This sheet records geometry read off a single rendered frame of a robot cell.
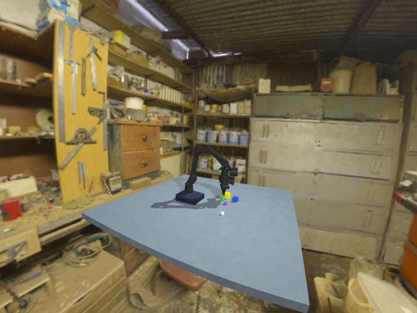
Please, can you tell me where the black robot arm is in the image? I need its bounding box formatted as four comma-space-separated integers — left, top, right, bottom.
184, 146, 238, 194

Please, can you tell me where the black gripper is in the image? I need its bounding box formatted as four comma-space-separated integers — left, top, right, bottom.
219, 176, 229, 194

